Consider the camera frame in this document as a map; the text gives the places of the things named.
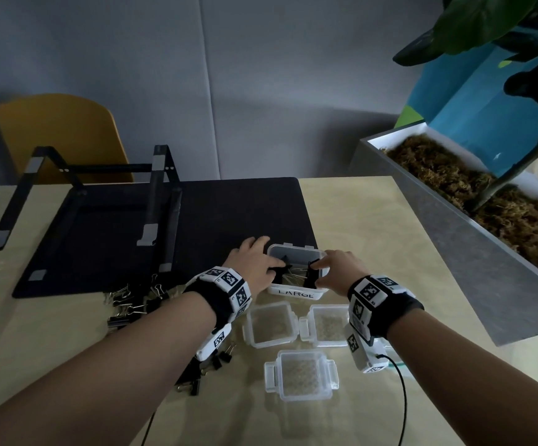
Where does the green leafy plant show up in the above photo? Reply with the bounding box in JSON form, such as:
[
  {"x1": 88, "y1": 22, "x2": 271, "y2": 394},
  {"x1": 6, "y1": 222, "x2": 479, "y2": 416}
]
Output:
[{"x1": 392, "y1": 0, "x2": 538, "y2": 215}]

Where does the black metal laptop stand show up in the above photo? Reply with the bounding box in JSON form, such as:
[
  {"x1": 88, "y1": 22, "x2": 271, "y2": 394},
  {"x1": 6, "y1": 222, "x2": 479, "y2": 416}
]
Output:
[{"x1": 0, "y1": 145, "x2": 184, "y2": 273}]

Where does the clear labelled plastic box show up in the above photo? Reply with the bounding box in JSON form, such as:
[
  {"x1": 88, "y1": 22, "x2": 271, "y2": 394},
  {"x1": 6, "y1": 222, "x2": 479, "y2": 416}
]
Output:
[{"x1": 266, "y1": 243, "x2": 331, "y2": 301}]

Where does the person's left forearm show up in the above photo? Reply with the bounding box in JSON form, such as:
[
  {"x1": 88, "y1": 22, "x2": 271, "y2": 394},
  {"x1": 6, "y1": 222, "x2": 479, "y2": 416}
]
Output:
[{"x1": 0, "y1": 292, "x2": 217, "y2": 446}]

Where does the black desk mat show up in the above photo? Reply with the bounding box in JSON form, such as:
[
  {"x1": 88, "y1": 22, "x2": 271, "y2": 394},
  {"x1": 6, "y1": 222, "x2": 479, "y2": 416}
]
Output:
[{"x1": 12, "y1": 177, "x2": 319, "y2": 299}]

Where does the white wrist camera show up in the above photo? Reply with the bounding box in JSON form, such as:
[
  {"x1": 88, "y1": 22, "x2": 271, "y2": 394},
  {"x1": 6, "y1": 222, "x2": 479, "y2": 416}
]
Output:
[
  {"x1": 343, "y1": 322, "x2": 391, "y2": 375},
  {"x1": 196, "y1": 322, "x2": 233, "y2": 363}
]

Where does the brown moss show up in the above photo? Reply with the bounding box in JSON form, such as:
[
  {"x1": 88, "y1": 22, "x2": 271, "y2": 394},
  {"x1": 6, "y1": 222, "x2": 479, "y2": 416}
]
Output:
[{"x1": 382, "y1": 133, "x2": 538, "y2": 287}]

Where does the clear plastic lid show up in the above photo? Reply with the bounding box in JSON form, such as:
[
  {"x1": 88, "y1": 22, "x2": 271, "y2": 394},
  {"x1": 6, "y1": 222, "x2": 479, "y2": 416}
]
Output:
[
  {"x1": 242, "y1": 301, "x2": 299, "y2": 350},
  {"x1": 264, "y1": 350, "x2": 340, "y2": 403},
  {"x1": 299, "y1": 304, "x2": 351, "y2": 347}
]

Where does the black cable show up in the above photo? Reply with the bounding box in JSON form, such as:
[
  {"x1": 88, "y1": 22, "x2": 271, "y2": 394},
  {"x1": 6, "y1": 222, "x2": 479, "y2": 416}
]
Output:
[
  {"x1": 141, "y1": 411, "x2": 158, "y2": 446},
  {"x1": 377, "y1": 354, "x2": 409, "y2": 446}
]

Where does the pile of black binder clips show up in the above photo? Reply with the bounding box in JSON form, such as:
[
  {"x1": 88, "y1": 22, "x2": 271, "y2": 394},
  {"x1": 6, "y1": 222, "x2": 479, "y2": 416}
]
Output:
[{"x1": 105, "y1": 274, "x2": 238, "y2": 396}]

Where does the black wristband with marker blocks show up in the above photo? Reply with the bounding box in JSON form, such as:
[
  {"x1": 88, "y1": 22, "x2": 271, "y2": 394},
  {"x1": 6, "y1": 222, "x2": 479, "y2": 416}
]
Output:
[
  {"x1": 184, "y1": 266, "x2": 253, "y2": 331},
  {"x1": 347, "y1": 275, "x2": 425, "y2": 342}
]

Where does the yellow chair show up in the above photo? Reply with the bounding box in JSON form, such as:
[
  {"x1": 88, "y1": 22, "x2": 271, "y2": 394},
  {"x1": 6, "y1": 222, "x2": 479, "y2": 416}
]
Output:
[{"x1": 0, "y1": 94, "x2": 135, "y2": 185}]

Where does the black binder clip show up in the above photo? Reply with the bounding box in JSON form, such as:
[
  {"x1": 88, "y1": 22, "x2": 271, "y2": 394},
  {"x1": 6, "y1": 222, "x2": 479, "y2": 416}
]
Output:
[
  {"x1": 273, "y1": 256, "x2": 294, "y2": 285},
  {"x1": 302, "y1": 259, "x2": 324, "y2": 289}
]

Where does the grey planter box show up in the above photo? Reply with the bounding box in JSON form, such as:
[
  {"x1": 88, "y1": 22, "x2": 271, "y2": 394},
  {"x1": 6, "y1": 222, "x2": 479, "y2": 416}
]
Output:
[{"x1": 350, "y1": 120, "x2": 538, "y2": 347}]

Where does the person's left hand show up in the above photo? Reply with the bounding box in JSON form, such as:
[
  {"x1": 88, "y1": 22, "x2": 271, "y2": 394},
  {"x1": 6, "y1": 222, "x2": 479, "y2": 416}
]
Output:
[{"x1": 223, "y1": 236, "x2": 287, "y2": 296}]

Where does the person's right forearm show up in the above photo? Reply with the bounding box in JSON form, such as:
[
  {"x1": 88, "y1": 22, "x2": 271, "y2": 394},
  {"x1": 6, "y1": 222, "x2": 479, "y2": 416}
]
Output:
[{"x1": 386, "y1": 308, "x2": 538, "y2": 446}]

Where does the person's right hand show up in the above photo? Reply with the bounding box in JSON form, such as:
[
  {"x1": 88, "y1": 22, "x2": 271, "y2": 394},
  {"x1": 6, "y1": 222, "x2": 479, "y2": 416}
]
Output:
[{"x1": 310, "y1": 250, "x2": 372, "y2": 298}]

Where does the blue and green board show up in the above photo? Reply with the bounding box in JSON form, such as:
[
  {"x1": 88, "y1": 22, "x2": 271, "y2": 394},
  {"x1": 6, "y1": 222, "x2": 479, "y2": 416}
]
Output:
[{"x1": 394, "y1": 42, "x2": 538, "y2": 178}]

